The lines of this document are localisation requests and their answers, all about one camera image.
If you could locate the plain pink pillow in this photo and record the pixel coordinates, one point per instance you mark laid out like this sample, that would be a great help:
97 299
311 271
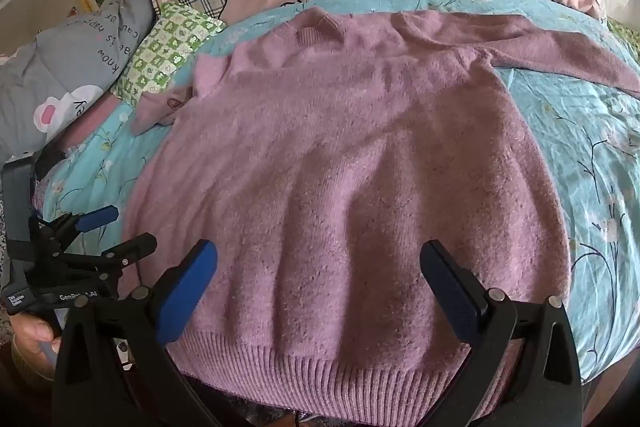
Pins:
95 119

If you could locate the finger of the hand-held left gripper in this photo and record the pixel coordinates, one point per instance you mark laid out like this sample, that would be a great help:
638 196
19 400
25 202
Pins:
97 217
130 248

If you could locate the green checkered pillow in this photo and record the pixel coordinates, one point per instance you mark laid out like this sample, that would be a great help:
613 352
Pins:
160 52

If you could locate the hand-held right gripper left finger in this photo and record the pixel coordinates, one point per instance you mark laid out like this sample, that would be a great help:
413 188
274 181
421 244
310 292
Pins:
190 287

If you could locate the grey printed pillow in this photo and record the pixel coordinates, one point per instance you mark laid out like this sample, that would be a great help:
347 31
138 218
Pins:
65 57

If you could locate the person's left hand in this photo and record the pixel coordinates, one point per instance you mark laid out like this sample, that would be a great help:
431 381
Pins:
32 334

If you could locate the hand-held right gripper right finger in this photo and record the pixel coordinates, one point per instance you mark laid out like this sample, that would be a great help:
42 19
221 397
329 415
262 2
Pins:
450 289

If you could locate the pink knitted sweater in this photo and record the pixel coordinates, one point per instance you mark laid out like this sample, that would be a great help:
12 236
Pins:
340 157

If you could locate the teal floral bedsheet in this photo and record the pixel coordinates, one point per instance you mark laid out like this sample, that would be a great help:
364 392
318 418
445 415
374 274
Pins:
575 147

